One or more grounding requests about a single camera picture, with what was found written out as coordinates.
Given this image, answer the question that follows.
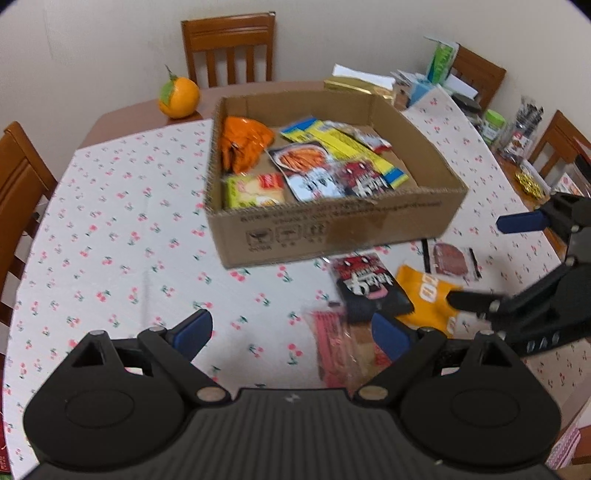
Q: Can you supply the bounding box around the yellow orange snack packet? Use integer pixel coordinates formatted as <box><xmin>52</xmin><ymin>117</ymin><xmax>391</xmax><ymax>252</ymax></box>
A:
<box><xmin>396</xmin><ymin>265</ymin><xmax>462</xmax><ymax>337</ymax></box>

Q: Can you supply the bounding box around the red clear pastry packet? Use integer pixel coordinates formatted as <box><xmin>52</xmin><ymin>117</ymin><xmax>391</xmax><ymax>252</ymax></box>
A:
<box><xmin>304</xmin><ymin>307</ymin><xmax>392</xmax><ymax>395</ymax></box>

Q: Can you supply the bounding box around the gold woven coaster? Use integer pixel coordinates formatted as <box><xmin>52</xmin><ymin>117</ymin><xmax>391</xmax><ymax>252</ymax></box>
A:
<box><xmin>515</xmin><ymin>168</ymin><xmax>547</xmax><ymax>200</ymax></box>

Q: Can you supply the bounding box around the clear packet dark meat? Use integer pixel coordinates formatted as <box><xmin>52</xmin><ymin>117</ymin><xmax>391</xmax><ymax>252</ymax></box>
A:
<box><xmin>421</xmin><ymin>239</ymin><xmax>482</xmax><ymax>281</ymax></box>

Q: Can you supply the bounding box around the black red snack packet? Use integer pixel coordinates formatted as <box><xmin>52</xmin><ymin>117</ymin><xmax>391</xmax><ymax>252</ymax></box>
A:
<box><xmin>331</xmin><ymin>253</ymin><xmax>415</xmax><ymax>324</ymax></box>

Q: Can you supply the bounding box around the clear jar of pens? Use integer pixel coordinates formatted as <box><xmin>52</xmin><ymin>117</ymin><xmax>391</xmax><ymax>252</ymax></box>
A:
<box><xmin>499</xmin><ymin>95</ymin><xmax>544</xmax><ymax>164</ymax></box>

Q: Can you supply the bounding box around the wooden chair far right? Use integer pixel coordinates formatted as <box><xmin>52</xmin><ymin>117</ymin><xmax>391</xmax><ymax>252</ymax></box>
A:
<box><xmin>528</xmin><ymin>110</ymin><xmax>590</xmax><ymax>182</ymax></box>

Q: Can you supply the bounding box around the wooden chair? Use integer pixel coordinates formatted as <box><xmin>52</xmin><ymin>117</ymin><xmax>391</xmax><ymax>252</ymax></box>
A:
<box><xmin>452</xmin><ymin>46</ymin><xmax>506</xmax><ymax>110</ymax></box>
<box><xmin>528</xmin><ymin>110</ymin><xmax>590</xmax><ymax>182</ymax></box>
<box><xmin>0</xmin><ymin>121</ymin><xmax>59</xmax><ymax>324</ymax></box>
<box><xmin>180</xmin><ymin>11</ymin><xmax>276</xmax><ymax>88</ymax></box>

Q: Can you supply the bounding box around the green lid jar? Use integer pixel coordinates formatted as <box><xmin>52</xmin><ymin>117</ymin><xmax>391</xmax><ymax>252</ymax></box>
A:
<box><xmin>480</xmin><ymin>109</ymin><xmax>506</xmax><ymax>145</ymax></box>

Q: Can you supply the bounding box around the wooden chair right back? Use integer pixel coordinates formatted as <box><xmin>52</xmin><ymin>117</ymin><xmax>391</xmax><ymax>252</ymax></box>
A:
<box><xmin>452</xmin><ymin>46</ymin><xmax>506</xmax><ymax>110</ymax></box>

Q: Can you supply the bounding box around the black red packet in box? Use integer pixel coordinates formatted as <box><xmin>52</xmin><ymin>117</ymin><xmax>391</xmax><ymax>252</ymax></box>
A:
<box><xmin>335</xmin><ymin>160</ymin><xmax>391</xmax><ymax>198</ymax></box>

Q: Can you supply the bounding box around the light blue small box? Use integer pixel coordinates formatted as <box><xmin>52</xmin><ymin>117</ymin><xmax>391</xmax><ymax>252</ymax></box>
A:
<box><xmin>408</xmin><ymin>79</ymin><xmax>435</xmax><ymax>107</ymax></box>

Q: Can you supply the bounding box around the yellow green cracker packet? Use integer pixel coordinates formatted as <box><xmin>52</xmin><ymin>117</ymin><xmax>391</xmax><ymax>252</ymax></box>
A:
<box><xmin>224</xmin><ymin>173</ymin><xmax>286</xmax><ymax>209</ymax></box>

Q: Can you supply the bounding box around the white red small packet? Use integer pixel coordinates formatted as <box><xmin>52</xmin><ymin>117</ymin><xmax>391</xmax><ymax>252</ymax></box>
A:
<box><xmin>339</xmin><ymin>124</ymin><xmax>392</xmax><ymax>154</ymax></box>

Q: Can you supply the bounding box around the green white carton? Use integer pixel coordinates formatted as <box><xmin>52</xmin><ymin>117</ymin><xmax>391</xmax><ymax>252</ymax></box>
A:
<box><xmin>426</xmin><ymin>36</ymin><xmax>460</xmax><ymax>85</ymax></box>

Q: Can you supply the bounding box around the pile of white papers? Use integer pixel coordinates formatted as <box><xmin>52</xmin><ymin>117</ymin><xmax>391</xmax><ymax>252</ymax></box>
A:
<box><xmin>390</xmin><ymin>70</ymin><xmax>430</xmax><ymax>95</ymax></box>

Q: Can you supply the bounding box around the brown cardboard box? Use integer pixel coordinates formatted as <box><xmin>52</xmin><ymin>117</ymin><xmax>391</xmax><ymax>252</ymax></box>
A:
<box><xmin>205</xmin><ymin>91</ymin><xmax>468</xmax><ymax>268</ymax></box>

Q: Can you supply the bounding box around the white noodle picture packet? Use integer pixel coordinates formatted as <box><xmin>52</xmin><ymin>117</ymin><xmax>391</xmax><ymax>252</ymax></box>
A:
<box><xmin>267</xmin><ymin>141</ymin><xmax>345</xmax><ymax>202</ymax></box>

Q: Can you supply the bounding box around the crumpled orange snack bag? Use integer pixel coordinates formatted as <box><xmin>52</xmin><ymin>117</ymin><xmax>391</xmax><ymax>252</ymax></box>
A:
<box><xmin>219</xmin><ymin>116</ymin><xmax>274</xmax><ymax>174</ymax></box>

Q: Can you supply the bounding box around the wooden chair at left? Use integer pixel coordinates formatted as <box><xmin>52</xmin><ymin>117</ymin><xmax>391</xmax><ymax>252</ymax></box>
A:
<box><xmin>0</xmin><ymin>121</ymin><xmax>59</xmax><ymax>324</ymax></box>

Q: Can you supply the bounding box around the long yellow blue packet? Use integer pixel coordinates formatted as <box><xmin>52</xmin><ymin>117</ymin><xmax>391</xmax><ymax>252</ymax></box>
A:
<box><xmin>280</xmin><ymin>117</ymin><xmax>410</xmax><ymax>189</ymax></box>

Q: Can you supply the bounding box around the gold tissue pack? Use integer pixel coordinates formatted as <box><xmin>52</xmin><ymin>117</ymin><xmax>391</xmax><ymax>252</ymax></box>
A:
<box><xmin>324</xmin><ymin>76</ymin><xmax>396</xmax><ymax>105</ymax></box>

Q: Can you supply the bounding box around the orange fruit with leaf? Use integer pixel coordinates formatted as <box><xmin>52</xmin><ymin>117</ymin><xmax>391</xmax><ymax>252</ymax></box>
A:
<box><xmin>158</xmin><ymin>66</ymin><xmax>200</xmax><ymax>120</ymax></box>

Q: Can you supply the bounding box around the wooden chair at back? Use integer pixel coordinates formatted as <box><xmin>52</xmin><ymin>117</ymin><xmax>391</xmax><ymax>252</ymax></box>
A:
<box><xmin>180</xmin><ymin>11</ymin><xmax>276</xmax><ymax>88</ymax></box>

